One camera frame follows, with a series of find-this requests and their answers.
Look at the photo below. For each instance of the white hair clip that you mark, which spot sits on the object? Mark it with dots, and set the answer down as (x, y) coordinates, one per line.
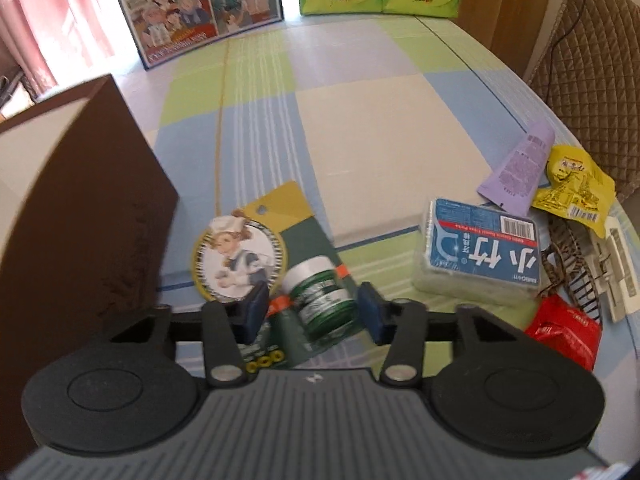
(612, 255)

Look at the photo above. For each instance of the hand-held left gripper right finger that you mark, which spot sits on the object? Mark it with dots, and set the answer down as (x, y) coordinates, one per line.
(370, 310)

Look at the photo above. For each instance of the brown quilted chair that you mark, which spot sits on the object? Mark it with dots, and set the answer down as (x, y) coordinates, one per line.
(600, 85)

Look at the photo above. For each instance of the leopard print hair claw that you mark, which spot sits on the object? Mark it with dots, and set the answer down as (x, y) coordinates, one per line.
(562, 255)

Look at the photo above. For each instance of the blue printed milk carton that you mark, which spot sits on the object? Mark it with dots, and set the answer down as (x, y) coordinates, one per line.
(200, 5)

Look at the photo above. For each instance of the red snack packet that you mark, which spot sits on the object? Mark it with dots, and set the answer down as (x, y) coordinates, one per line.
(565, 330)

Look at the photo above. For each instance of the yellow snack packet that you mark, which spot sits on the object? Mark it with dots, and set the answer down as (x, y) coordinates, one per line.
(570, 185)

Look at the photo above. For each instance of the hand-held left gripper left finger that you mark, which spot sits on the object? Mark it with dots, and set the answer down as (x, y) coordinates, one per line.
(255, 306)

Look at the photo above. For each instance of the pink curtain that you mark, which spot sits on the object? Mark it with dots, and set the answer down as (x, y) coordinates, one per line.
(50, 15)

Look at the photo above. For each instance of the desktop with checked cloth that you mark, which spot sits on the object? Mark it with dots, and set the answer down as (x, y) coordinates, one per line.
(375, 110)

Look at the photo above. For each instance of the purple tube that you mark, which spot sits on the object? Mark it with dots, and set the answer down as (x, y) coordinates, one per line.
(520, 165)

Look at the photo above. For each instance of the brown storage box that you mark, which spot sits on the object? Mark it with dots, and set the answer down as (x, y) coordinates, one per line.
(100, 210)

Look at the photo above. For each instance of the green package with cartoon label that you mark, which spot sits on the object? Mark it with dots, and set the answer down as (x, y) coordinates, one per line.
(315, 245)

